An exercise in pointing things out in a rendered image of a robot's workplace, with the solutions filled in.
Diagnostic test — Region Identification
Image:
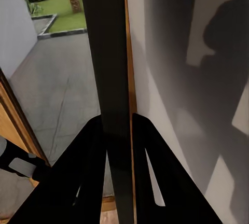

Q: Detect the poster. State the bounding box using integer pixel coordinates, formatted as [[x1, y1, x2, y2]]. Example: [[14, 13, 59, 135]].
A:
[[82, 0, 134, 224]]

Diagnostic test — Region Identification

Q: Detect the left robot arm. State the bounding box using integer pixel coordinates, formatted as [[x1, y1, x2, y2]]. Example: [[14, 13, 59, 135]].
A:
[[0, 135, 50, 182]]

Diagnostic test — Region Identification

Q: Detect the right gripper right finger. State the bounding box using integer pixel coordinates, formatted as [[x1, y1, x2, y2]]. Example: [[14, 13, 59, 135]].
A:
[[132, 113, 223, 224]]

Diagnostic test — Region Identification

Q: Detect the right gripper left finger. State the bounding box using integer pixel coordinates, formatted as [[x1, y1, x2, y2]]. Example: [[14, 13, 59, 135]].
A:
[[7, 115, 107, 224]]

